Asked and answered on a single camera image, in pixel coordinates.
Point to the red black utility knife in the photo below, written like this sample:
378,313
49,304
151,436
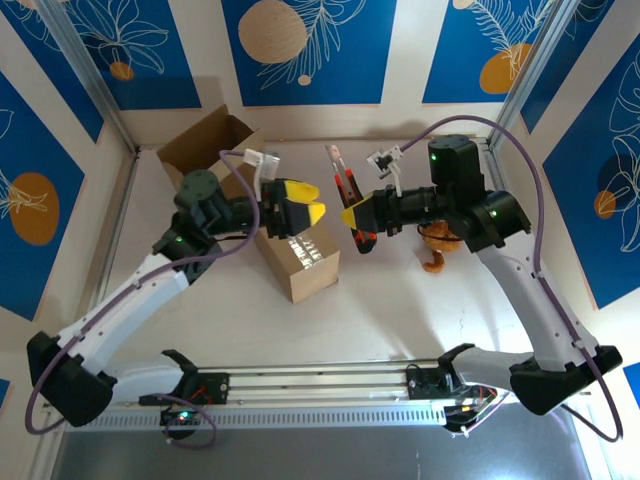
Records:
345,185

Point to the brown cardboard box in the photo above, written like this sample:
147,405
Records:
310,285
200,135

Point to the orange plush toy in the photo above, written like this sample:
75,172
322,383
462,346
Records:
432,266

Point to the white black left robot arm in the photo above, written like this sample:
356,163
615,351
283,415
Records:
130,310

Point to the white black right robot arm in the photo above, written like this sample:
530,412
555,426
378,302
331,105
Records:
520,290

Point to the blue poster orange circle feather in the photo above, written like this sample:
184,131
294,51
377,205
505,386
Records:
450,60

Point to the blue monstera orange-dot poster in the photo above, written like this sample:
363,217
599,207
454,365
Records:
150,50
575,225
632,382

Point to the blue poster beige circle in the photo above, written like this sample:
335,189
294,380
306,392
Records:
350,60

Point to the aluminium mounting beam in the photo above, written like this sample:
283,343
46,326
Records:
320,385

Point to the blue poster large orange circle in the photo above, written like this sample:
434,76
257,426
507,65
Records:
25,275

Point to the circuit board green light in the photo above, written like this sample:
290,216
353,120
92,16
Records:
182,415

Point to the aluminium frame post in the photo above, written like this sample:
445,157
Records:
91,75
526,75

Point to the blue leaf-print wall poster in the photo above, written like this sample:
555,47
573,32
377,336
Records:
50,60
4,392
575,60

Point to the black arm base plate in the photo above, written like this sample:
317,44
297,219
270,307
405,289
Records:
215,387
420,385

